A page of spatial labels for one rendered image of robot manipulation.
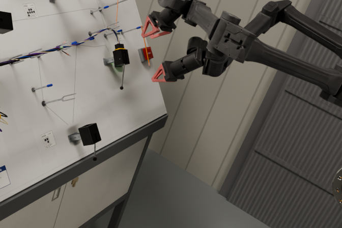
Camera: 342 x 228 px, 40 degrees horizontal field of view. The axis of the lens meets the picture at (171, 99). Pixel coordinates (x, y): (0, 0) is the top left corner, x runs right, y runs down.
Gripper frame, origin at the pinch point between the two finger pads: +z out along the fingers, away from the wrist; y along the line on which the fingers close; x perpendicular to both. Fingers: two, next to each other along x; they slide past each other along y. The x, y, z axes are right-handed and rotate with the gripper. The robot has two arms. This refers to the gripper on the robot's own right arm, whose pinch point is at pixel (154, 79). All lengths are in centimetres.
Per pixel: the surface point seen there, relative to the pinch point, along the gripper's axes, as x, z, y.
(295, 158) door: 46, 9, -144
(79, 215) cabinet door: 38, 55, -1
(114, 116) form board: 6.7, 22.0, 0.5
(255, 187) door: 57, 42, -147
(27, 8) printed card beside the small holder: -29.9, 15.7, 35.6
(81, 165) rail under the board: 21.9, 25.3, 21.0
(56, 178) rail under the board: 24.3, 25.6, 33.4
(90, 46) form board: -19.7, 17.3, 7.9
